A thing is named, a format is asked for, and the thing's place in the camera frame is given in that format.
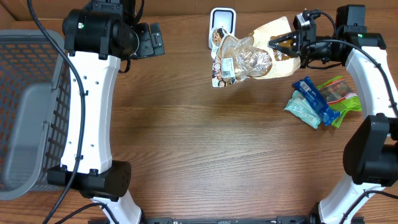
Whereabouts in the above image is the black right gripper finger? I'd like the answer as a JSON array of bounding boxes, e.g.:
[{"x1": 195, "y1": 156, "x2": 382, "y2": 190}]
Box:
[
  {"x1": 268, "y1": 31, "x2": 300, "y2": 49},
  {"x1": 273, "y1": 45, "x2": 300, "y2": 58}
]

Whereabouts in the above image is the blue snack bar wrapper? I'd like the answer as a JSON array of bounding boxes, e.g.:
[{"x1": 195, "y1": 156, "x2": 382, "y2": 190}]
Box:
[{"x1": 293, "y1": 77, "x2": 340, "y2": 126}]

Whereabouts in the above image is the green candy bag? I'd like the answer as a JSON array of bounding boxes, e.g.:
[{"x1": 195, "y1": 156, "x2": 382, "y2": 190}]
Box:
[{"x1": 317, "y1": 76, "x2": 362, "y2": 128}]

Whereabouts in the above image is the teal tissue pack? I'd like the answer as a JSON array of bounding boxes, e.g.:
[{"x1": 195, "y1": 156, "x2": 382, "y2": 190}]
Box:
[{"x1": 284, "y1": 90, "x2": 321, "y2": 129}]

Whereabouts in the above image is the brown nut snack bag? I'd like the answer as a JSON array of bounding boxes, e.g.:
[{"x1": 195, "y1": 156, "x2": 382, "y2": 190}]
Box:
[{"x1": 210, "y1": 16, "x2": 300, "y2": 88}]

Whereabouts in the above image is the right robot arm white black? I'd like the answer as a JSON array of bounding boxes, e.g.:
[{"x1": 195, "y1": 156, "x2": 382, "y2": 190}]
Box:
[{"x1": 268, "y1": 4, "x2": 397, "y2": 223}]

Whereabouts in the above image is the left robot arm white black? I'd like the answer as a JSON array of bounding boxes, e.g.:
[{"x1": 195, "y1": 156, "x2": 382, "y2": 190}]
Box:
[{"x1": 47, "y1": 0, "x2": 164, "y2": 223}]

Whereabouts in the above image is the white barcode scanner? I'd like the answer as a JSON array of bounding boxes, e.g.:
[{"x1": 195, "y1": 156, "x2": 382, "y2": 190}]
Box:
[{"x1": 208, "y1": 7, "x2": 236, "y2": 49}]

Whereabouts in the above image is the grey plastic mesh basket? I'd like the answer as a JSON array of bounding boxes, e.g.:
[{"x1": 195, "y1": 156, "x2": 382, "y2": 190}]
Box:
[{"x1": 1, "y1": 29, "x2": 70, "y2": 200}]

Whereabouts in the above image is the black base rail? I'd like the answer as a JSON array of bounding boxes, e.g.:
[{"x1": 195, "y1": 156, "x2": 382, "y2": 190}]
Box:
[{"x1": 142, "y1": 214, "x2": 365, "y2": 224}]

